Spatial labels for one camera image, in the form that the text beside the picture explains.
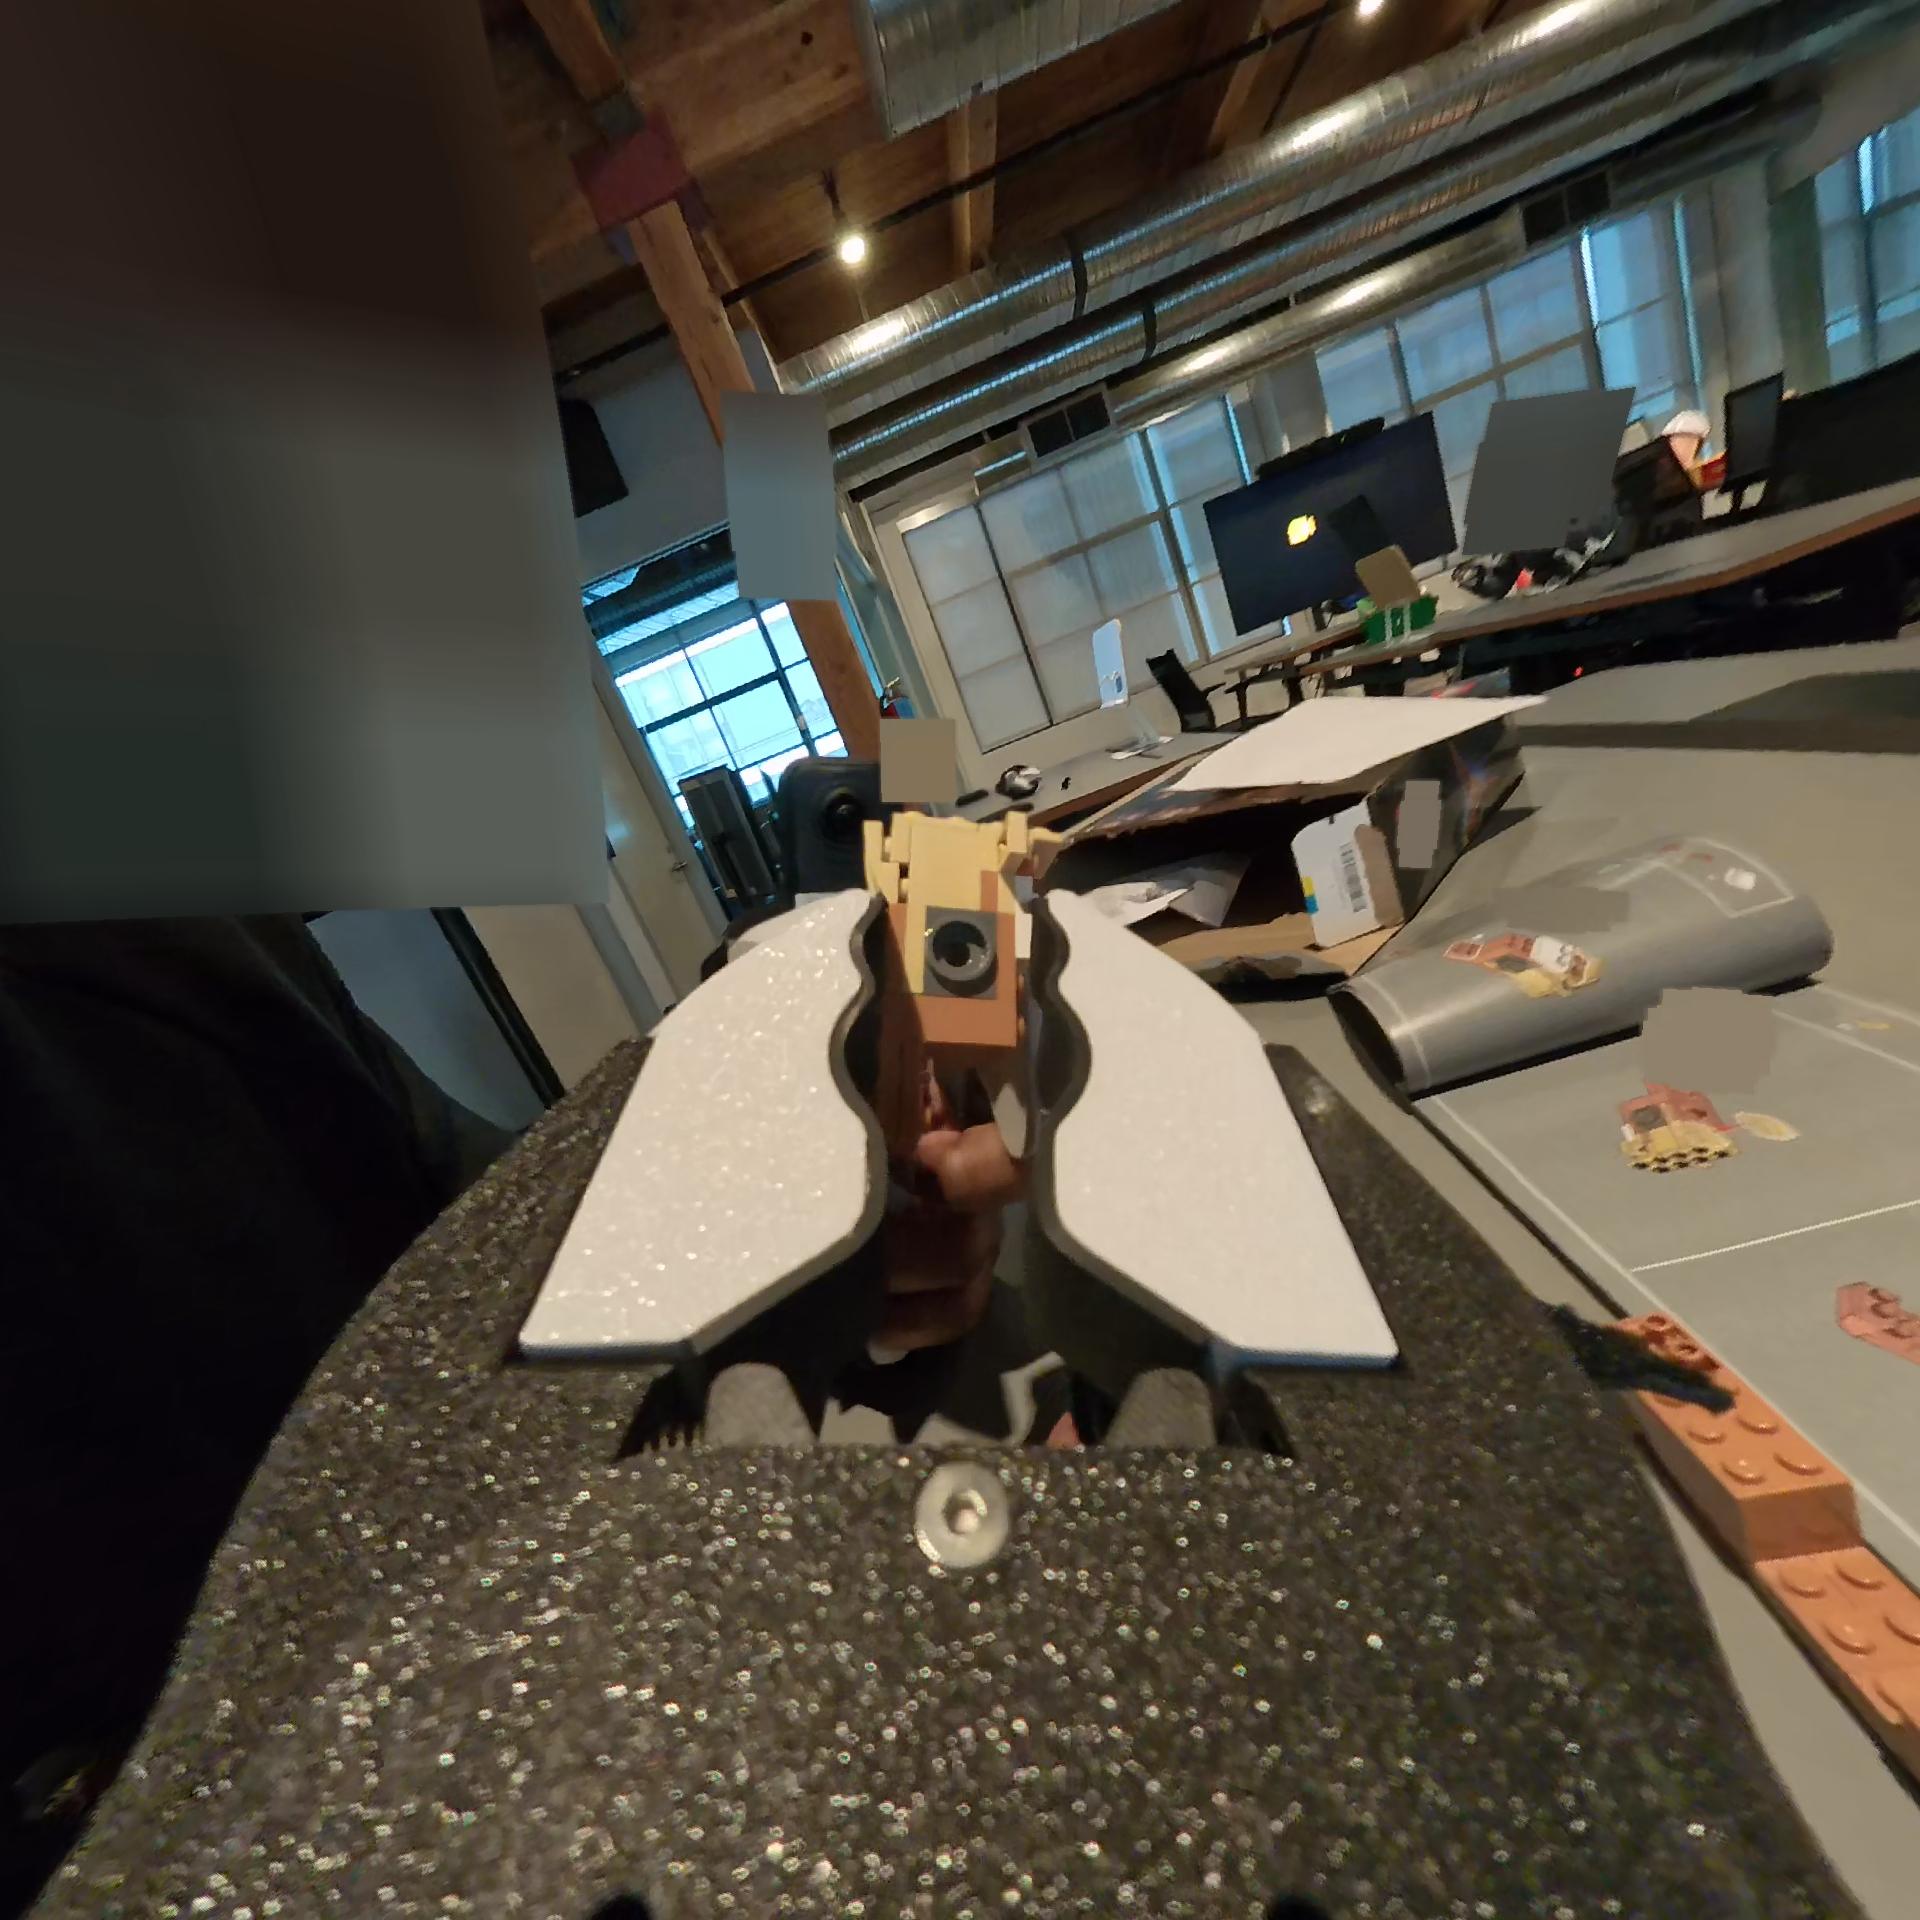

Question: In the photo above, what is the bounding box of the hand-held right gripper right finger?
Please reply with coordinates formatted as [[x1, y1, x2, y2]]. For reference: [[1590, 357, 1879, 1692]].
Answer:
[[1022, 889, 1401, 1376]]

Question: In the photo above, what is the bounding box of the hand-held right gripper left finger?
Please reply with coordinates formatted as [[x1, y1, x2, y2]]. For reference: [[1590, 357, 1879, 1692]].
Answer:
[[513, 883, 890, 1374]]

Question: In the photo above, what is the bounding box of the tan and brown toy brick model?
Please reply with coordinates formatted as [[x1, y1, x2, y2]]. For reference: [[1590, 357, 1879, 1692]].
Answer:
[[861, 809, 1048, 1084]]

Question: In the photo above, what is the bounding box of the person's left hand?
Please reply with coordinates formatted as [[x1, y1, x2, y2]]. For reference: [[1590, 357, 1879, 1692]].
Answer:
[[879, 1118, 1037, 1361]]

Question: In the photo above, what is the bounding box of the white crumpled paper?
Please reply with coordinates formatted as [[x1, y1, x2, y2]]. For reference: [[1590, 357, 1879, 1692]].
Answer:
[[1100, 862, 1250, 927]]

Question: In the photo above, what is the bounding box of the grey office table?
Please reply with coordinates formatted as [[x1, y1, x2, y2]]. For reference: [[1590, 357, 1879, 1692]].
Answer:
[[958, 726, 1250, 820]]

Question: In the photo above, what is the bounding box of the black framed glass partition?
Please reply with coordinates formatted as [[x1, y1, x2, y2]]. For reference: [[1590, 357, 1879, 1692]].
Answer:
[[306, 906, 565, 1109]]

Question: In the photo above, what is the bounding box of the open cardboard box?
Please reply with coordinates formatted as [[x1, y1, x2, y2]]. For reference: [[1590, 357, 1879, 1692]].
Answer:
[[1048, 690, 1546, 992]]

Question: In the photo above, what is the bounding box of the grey instruction booklet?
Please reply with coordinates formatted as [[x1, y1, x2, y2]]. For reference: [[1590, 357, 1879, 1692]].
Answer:
[[1332, 829, 1920, 1355]]

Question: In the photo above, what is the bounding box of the brown toy brick hull piece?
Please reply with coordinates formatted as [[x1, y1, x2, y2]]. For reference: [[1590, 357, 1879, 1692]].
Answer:
[[1615, 1309, 1920, 1765]]

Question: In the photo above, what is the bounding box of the large dark monitor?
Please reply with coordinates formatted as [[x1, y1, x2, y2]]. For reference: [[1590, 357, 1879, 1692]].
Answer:
[[1200, 412, 1464, 640]]

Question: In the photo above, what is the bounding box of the long office table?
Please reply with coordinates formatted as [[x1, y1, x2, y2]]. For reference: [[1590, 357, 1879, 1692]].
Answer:
[[1034, 486, 1920, 753]]

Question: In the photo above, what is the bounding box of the black high-back office chair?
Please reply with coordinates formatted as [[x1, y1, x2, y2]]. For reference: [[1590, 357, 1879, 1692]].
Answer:
[[1772, 385, 1920, 514], [1715, 376, 1785, 489]]

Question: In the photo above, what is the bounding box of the black wall speaker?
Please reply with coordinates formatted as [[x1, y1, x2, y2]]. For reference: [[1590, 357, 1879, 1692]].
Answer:
[[557, 396, 628, 516]]

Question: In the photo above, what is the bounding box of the long silver duct pipe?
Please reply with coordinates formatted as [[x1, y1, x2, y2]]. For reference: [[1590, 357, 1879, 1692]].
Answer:
[[823, 212, 1517, 467], [771, 31, 1803, 396]]

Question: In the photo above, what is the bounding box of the large silver ventilation duct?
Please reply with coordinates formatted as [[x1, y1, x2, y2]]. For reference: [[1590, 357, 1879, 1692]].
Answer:
[[861, 0, 1308, 143]]

